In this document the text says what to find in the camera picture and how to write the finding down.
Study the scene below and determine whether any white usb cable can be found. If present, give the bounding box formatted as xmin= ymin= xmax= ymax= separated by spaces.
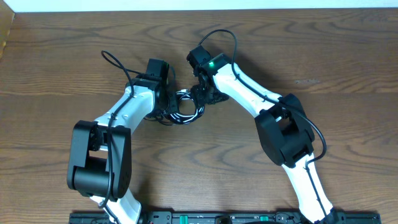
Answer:
xmin=169 ymin=89 xmax=205 ymax=123

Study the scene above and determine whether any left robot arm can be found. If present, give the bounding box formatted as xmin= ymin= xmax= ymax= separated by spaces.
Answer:
xmin=67 ymin=58 xmax=171 ymax=223

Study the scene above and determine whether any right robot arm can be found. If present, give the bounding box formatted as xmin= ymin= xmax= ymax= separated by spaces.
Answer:
xmin=187 ymin=51 xmax=338 ymax=223

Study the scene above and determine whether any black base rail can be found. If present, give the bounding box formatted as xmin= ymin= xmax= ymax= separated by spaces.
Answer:
xmin=68 ymin=210 xmax=381 ymax=224

